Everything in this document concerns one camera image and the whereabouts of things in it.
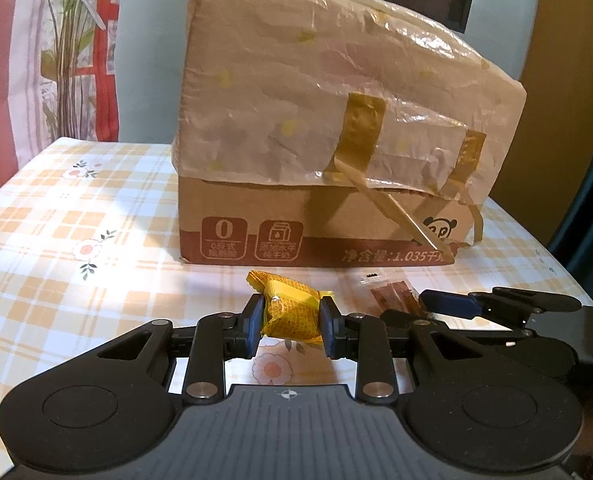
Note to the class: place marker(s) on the cardboard box with plastic liner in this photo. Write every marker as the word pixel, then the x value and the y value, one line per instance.
pixel 301 135

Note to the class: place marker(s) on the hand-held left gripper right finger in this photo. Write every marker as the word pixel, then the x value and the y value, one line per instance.
pixel 329 335

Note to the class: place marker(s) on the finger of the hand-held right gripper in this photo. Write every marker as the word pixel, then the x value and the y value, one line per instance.
pixel 401 317
pixel 446 304

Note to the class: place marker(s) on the small clear packet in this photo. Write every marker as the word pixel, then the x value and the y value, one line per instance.
pixel 371 278

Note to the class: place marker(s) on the yellow checked tablecloth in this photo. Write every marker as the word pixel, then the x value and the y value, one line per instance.
pixel 76 210

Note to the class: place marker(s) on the yellow cake packet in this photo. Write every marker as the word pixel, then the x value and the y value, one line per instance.
pixel 291 310

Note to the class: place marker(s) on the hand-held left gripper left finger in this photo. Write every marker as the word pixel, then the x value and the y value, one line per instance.
pixel 254 330

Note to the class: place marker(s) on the brown snack packet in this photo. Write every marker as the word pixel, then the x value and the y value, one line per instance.
pixel 394 299

